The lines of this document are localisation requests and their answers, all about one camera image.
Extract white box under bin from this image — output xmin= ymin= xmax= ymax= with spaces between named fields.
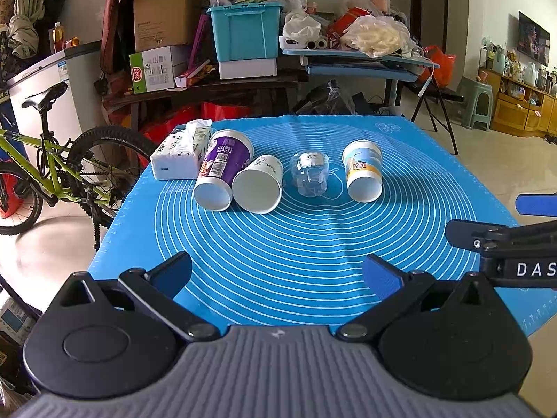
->
xmin=218 ymin=59 xmax=277 ymax=80

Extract blue silicone mat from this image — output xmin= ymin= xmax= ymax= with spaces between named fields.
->
xmin=88 ymin=114 xmax=557 ymax=337

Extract clear plastic cup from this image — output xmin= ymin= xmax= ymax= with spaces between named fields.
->
xmin=290 ymin=151 xmax=329 ymax=197

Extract purple milk tea cup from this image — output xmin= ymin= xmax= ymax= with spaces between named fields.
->
xmin=193 ymin=129 xmax=254 ymax=211

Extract green plastic stool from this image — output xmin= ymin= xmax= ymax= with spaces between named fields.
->
xmin=457 ymin=77 xmax=494 ymax=130

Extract black folding chair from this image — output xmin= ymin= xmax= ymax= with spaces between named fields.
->
xmin=406 ymin=80 xmax=464 ymax=156

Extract teal storage bin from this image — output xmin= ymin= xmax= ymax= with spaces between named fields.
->
xmin=208 ymin=1 xmax=283 ymax=62

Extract white chest freezer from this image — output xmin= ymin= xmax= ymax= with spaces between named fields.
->
xmin=6 ymin=40 xmax=106 ymax=171

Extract white plastic bag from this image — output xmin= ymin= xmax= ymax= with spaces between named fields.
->
xmin=282 ymin=11 xmax=321 ymax=44

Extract large brown cardboard box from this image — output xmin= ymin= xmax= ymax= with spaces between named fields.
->
xmin=133 ymin=0 xmax=201 ymax=52

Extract orange plastic bag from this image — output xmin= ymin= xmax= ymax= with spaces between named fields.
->
xmin=424 ymin=45 xmax=457 ymax=89

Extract wall television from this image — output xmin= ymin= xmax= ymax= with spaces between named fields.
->
xmin=517 ymin=12 xmax=550 ymax=66

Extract white green cardboard box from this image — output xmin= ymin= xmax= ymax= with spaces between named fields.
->
xmin=128 ymin=45 xmax=191 ymax=94

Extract blue white paper cup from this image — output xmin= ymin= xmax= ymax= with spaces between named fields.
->
xmin=342 ymin=140 xmax=382 ymax=203

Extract white tissue pack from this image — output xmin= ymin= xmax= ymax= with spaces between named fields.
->
xmin=150 ymin=119 xmax=212 ymax=181

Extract blue desk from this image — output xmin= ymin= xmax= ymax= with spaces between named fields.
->
xmin=281 ymin=48 xmax=438 ymax=109

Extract green bicycle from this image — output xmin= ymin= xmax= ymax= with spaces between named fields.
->
xmin=1 ymin=81 xmax=156 ymax=249

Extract dark wooden table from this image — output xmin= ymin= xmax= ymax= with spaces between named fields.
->
xmin=102 ymin=69 xmax=309 ymax=131

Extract wooden tv cabinet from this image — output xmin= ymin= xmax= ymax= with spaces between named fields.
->
xmin=478 ymin=68 xmax=557 ymax=138

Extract clear bag of white items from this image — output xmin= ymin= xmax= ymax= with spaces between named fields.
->
xmin=340 ymin=15 xmax=418 ymax=59

